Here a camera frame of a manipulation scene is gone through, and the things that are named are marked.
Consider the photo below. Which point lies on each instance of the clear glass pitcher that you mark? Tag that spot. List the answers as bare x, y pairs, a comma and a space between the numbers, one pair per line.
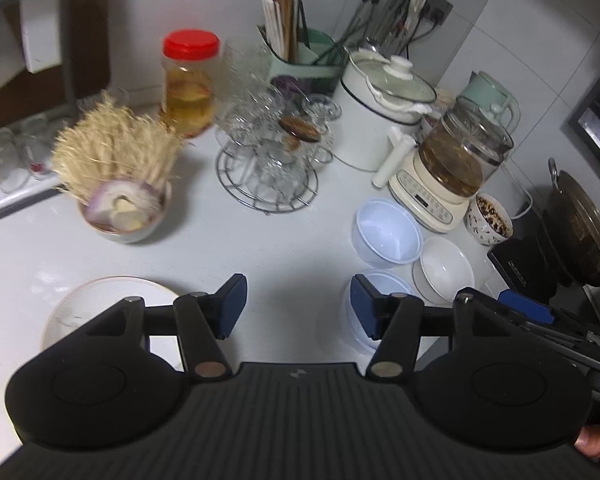
241, 80

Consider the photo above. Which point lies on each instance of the white drip tray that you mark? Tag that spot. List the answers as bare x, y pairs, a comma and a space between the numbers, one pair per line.
10, 206

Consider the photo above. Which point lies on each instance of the white leaf print plate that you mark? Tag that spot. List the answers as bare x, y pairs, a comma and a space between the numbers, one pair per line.
110, 294

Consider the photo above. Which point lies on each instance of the white electric pot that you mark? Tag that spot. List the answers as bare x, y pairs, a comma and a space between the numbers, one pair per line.
360, 127

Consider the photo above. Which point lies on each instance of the dark wall socket strip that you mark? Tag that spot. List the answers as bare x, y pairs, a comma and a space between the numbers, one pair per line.
437, 7

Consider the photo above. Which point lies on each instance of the clear drinking glass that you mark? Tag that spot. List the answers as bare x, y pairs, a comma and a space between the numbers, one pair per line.
37, 147
7, 160

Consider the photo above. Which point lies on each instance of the ginger slices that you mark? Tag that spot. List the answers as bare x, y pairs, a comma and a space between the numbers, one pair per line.
129, 212

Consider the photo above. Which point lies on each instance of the kitchen scissors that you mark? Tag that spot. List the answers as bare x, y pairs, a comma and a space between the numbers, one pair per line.
412, 5

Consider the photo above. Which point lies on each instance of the dark metal wok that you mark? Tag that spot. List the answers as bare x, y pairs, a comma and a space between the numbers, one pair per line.
580, 230

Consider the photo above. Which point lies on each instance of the person's right hand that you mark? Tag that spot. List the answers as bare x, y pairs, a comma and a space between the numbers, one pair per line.
599, 447

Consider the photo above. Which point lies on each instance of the mint green kettle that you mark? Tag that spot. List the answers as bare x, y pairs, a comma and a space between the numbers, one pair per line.
490, 92

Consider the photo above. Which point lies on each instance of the white ceramic vegetable bowl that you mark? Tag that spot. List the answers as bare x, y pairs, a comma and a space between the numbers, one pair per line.
130, 236

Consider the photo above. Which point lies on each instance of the small white bowl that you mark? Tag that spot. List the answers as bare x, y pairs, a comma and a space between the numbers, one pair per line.
445, 268

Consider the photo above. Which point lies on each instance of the white utensil cup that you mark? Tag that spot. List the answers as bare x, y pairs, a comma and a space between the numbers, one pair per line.
40, 35

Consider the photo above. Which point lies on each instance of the sliced purple onion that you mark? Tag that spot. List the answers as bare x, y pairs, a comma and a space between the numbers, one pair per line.
104, 197

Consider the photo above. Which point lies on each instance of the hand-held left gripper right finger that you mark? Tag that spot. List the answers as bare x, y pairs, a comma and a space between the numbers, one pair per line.
364, 312

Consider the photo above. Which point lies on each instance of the red lid glass jar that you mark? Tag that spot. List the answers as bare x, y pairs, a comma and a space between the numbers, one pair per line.
190, 95

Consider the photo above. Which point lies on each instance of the speckled ceramic bowl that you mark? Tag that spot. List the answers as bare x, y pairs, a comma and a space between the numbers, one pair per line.
482, 233

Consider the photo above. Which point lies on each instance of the light blue plastic bowl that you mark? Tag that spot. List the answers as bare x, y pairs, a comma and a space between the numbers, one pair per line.
391, 282
387, 231

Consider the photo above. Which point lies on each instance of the cream kettle heating base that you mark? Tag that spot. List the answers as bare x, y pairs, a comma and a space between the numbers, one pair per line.
420, 201

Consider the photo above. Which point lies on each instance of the glass tea kettle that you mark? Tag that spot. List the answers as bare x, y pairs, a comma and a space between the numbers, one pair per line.
460, 156

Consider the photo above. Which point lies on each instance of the green utensil holder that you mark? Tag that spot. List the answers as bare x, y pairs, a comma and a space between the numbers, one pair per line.
280, 69

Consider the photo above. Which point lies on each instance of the enoki mushrooms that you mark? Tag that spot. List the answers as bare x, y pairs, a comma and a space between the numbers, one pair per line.
115, 150

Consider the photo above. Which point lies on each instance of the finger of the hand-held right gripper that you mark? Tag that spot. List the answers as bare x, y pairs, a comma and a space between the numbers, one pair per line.
525, 306

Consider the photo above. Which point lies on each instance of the bundle of chopsticks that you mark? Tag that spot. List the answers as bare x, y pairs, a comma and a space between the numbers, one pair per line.
280, 15

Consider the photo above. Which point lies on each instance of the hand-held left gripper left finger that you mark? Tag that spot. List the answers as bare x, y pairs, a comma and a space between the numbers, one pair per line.
232, 306

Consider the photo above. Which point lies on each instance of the black gas stove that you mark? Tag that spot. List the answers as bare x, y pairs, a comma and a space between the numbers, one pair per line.
525, 266

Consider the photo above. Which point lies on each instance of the steel cleaver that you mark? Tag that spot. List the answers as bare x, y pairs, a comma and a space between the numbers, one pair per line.
0, 60

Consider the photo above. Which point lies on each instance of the glass pot lid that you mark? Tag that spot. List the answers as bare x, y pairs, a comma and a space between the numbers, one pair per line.
405, 85

